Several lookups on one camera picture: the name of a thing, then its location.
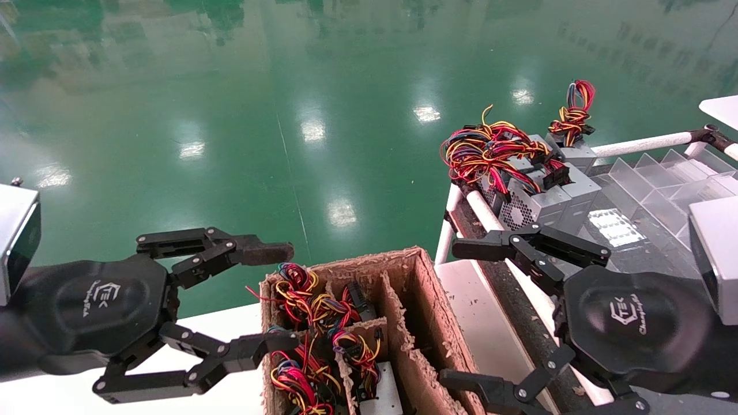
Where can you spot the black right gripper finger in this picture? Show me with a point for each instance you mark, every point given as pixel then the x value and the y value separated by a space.
pixel 490 245
pixel 490 395

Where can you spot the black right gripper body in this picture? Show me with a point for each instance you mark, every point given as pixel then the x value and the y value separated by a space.
pixel 634 328

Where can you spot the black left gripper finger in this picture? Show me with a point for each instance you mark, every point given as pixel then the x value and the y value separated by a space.
pixel 259 252
pixel 242 351

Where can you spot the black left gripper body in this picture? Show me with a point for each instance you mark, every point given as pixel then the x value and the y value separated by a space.
pixel 86 311

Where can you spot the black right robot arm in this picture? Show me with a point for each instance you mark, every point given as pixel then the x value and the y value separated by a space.
pixel 727 363

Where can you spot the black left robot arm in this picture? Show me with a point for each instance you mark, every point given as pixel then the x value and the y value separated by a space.
pixel 14 346

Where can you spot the white rack pipe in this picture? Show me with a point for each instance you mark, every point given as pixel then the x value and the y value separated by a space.
pixel 487 216
pixel 640 144
pixel 447 230

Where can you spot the brown cardboard divider box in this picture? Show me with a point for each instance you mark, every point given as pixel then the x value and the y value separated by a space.
pixel 429 300

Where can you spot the clear acrylic divider tray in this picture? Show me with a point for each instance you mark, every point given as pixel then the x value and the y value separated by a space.
pixel 663 190

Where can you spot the black pipe connector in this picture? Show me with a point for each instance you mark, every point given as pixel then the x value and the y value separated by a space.
pixel 715 137

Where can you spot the white table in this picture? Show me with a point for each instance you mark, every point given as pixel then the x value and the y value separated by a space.
pixel 723 110

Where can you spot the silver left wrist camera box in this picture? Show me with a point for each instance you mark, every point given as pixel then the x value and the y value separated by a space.
pixel 14 230

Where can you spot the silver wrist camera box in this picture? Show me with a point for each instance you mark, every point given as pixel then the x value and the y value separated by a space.
pixel 14 230
pixel 718 253

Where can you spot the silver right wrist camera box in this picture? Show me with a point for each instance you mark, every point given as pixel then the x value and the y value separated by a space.
pixel 718 253

